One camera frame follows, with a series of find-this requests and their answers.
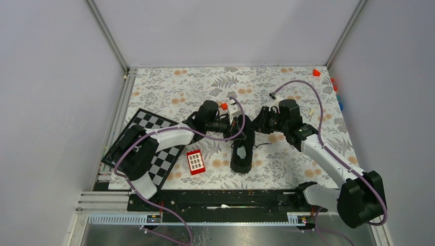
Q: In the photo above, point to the black white chessboard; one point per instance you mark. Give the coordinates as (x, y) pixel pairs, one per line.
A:
(147, 157)

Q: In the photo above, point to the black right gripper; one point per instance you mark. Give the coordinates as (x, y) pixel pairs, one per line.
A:
(259, 123)

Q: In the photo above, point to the orange red toy piece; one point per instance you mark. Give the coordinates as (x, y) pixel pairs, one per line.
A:
(335, 87)

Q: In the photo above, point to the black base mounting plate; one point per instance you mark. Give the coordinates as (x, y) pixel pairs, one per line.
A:
(184, 202)

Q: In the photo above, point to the red toy calculator block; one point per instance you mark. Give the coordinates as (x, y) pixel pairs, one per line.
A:
(195, 162)

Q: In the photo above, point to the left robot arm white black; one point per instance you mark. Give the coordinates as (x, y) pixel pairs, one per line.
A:
(191, 130)

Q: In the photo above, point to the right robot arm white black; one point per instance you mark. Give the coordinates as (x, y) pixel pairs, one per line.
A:
(359, 196)

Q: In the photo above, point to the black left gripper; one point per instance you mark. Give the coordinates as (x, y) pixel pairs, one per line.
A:
(234, 128)

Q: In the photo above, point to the grey slotted cable duct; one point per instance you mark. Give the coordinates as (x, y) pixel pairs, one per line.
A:
(211, 218)

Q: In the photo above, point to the floral patterned table mat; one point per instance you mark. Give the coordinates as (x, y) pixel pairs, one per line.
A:
(175, 93)

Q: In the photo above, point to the red triangular block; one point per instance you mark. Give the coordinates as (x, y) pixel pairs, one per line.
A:
(316, 73)

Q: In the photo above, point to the black sneaker shoe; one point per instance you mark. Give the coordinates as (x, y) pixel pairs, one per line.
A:
(242, 153)

